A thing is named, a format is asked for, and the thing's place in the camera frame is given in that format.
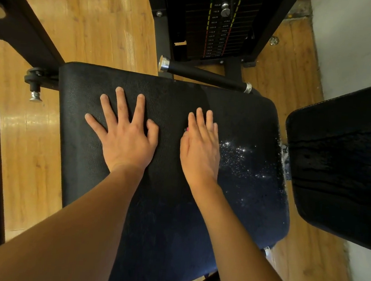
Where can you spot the person's right hand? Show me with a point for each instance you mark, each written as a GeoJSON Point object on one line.
{"type": "Point", "coordinates": [200, 153]}

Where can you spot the person's left hand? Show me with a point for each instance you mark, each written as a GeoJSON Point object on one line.
{"type": "Point", "coordinates": [125, 139]}

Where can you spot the person's left forearm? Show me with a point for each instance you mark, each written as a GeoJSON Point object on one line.
{"type": "Point", "coordinates": [52, 237]}

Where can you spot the person's right forearm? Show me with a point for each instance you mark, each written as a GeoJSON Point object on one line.
{"type": "Point", "coordinates": [246, 256]}

